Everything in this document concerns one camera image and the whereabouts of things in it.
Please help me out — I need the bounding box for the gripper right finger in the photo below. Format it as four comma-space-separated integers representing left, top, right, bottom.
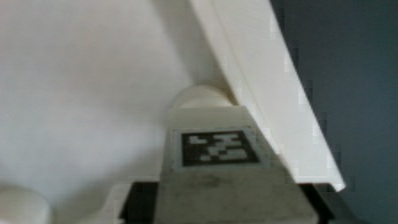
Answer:
301, 184, 335, 224

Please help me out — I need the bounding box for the white leg with tag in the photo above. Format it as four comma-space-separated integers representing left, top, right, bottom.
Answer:
155, 85, 319, 224

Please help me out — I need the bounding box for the white square table top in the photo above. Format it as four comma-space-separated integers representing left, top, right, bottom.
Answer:
0, 0, 346, 224

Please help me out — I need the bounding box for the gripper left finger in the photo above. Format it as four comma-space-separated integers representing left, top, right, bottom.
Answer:
120, 182, 159, 224

